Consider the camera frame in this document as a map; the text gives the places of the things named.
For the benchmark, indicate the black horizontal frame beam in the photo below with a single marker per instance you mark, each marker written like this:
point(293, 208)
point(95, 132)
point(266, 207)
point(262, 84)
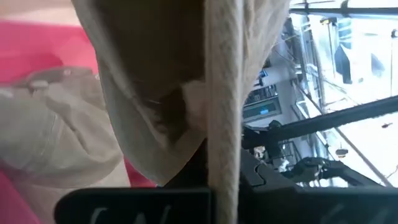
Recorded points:
point(342, 11)
point(326, 121)

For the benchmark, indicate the cream knit hat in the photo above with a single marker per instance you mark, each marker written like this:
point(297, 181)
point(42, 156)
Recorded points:
point(224, 62)

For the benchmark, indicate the beige cap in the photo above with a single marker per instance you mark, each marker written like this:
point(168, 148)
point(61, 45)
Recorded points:
point(46, 130)

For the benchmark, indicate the pink translucent plastic bin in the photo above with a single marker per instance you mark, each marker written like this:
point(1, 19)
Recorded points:
point(37, 43)

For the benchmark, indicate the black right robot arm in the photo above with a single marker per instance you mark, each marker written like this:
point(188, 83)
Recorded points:
point(311, 169)

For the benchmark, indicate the white cylindrical pipe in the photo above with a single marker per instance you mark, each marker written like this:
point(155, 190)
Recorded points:
point(276, 76)

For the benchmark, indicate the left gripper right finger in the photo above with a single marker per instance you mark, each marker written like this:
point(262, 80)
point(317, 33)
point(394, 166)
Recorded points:
point(255, 174)

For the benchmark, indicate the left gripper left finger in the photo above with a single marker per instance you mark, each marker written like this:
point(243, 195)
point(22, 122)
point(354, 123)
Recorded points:
point(192, 171)

